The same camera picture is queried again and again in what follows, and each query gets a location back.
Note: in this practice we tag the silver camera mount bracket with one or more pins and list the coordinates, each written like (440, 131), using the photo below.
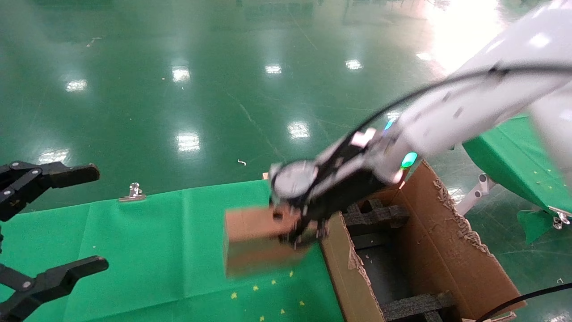
(364, 137)

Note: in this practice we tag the white table leg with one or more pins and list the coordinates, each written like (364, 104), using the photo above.
(478, 190)

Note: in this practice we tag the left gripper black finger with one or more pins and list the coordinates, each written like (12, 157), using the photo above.
(53, 281)
(67, 175)

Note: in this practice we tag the small brown cardboard box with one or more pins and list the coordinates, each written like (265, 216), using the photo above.
(254, 246)

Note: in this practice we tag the silver binder clip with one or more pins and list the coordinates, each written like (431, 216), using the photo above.
(132, 193)
(559, 219)

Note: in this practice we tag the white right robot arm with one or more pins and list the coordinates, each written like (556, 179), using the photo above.
(482, 98)

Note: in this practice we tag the black foam insert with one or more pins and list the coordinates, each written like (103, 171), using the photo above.
(375, 217)
(415, 306)

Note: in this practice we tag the green table cloth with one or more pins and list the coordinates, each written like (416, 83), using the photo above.
(156, 246)
(514, 156)

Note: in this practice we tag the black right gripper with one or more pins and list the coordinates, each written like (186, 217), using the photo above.
(344, 192)

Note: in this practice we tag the large open cardboard carton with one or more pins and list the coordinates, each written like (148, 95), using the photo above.
(447, 259)

